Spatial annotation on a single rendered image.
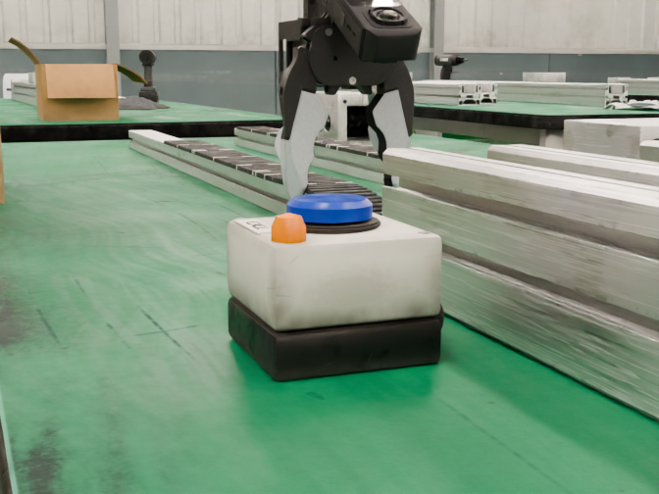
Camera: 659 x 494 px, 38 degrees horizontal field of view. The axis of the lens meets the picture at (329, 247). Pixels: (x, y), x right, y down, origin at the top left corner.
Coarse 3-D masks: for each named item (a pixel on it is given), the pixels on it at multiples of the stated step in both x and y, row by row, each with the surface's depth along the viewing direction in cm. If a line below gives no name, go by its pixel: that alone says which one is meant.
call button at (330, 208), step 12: (288, 204) 44; (300, 204) 43; (312, 204) 43; (324, 204) 43; (336, 204) 43; (348, 204) 43; (360, 204) 43; (372, 204) 44; (312, 216) 43; (324, 216) 43; (336, 216) 43; (348, 216) 43; (360, 216) 43; (372, 216) 44
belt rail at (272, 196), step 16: (144, 144) 156; (160, 144) 140; (160, 160) 141; (176, 160) 131; (192, 160) 121; (208, 160) 113; (208, 176) 114; (224, 176) 109; (240, 176) 100; (256, 176) 95; (240, 192) 101; (256, 192) 96; (272, 192) 90; (272, 208) 90
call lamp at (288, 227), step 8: (280, 216) 40; (288, 216) 40; (296, 216) 41; (272, 224) 41; (280, 224) 40; (288, 224) 40; (296, 224) 40; (304, 224) 41; (272, 232) 41; (280, 232) 40; (288, 232) 40; (296, 232) 40; (304, 232) 41; (272, 240) 41; (280, 240) 40; (288, 240) 40; (296, 240) 40; (304, 240) 41
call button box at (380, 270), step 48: (240, 240) 44; (336, 240) 41; (384, 240) 42; (432, 240) 42; (240, 288) 45; (288, 288) 40; (336, 288) 41; (384, 288) 42; (432, 288) 43; (240, 336) 46; (288, 336) 41; (336, 336) 41; (384, 336) 42; (432, 336) 43
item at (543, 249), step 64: (384, 192) 58; (448, 192) 53; (512, 192) 45; (576, 192) 40; (640, 192) 37; (448, 256) 53; (512, 256) 45; (576, 256) 40; (640, 256) 36; (512, 320) 45; (576, 320) 40; (640, 320) 38; (640, 384) 37
